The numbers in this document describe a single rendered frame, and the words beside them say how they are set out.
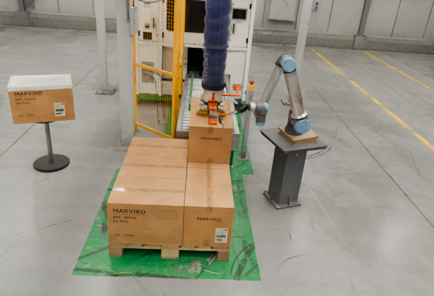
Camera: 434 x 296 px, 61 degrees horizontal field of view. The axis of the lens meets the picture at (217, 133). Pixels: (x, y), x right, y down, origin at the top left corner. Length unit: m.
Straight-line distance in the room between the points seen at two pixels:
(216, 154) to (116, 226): 1.10
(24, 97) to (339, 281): 3.42
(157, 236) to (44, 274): 0.90
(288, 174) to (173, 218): 1.38
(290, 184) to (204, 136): 1.11
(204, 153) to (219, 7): 1.31
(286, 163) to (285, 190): 0.33
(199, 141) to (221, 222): 0.80
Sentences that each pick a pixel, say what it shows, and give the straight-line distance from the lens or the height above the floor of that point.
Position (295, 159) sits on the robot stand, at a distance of 3.80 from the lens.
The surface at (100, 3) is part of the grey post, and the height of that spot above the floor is 1.54.
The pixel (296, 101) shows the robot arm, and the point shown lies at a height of 1.23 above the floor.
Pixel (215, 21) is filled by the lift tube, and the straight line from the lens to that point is 3.30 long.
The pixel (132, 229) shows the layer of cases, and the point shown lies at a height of 0.30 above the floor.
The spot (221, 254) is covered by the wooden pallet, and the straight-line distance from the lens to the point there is 3.28.
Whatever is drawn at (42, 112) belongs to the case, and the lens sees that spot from 4.30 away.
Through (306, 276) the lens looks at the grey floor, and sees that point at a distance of 3.35.
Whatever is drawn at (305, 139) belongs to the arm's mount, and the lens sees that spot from 3.69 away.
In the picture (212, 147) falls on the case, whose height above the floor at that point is 0.73.
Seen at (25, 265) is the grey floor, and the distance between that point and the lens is 3.47.
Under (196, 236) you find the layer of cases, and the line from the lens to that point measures 3.15.
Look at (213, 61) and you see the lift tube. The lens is 3.38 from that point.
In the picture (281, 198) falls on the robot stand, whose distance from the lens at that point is 3.98.
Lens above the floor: 2.28
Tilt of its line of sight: 25 degrees down
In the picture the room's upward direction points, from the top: 5 degrees clockwise
